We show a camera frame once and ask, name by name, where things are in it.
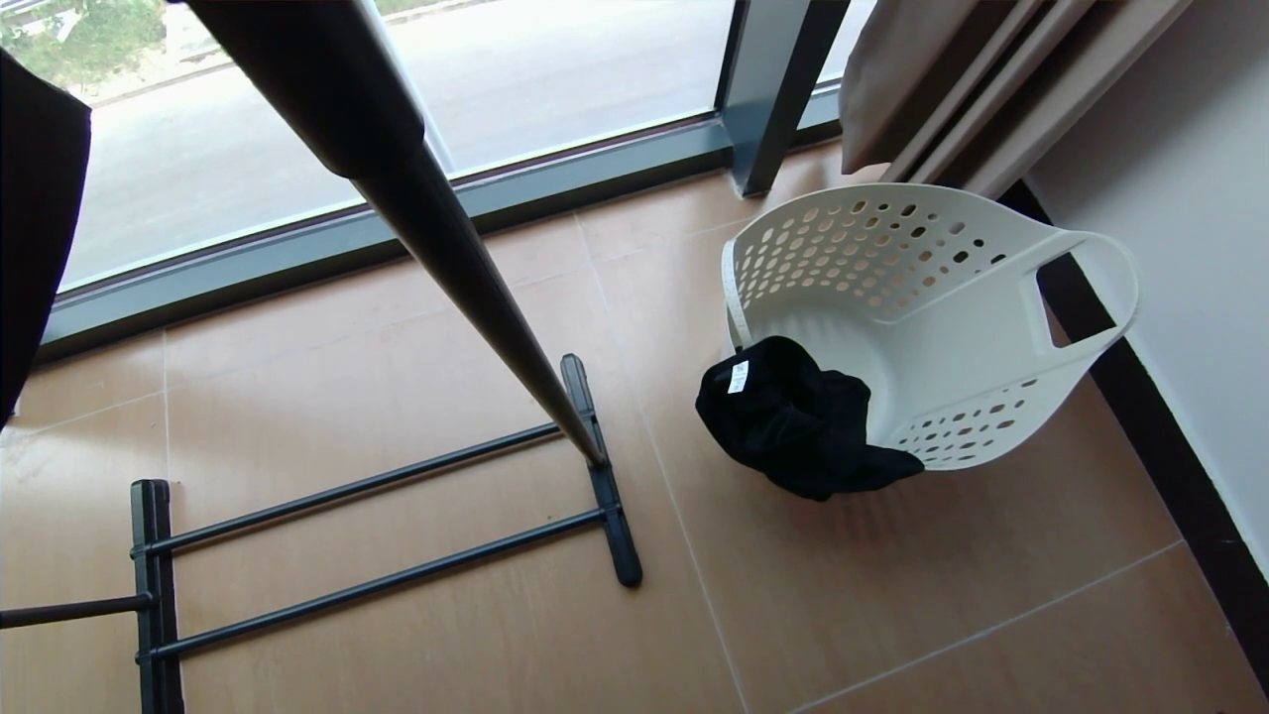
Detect black clothes rack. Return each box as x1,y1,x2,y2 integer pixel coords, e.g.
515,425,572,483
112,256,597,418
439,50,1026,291
0,0,644,714

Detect brown curtain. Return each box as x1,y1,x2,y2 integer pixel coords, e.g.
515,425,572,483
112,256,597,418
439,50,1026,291
839,0,1193,201

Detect white laundry basket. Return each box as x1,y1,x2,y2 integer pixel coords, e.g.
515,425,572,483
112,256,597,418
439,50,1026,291
720,180,1142,473

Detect black garment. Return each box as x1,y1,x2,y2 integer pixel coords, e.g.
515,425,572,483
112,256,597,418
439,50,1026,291
694,334,926,504

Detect window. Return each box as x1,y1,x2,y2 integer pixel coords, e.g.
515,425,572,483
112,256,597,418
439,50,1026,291
0,0,880,364

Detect black shorts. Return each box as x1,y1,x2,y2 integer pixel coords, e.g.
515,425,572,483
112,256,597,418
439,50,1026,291
0,48,93,429

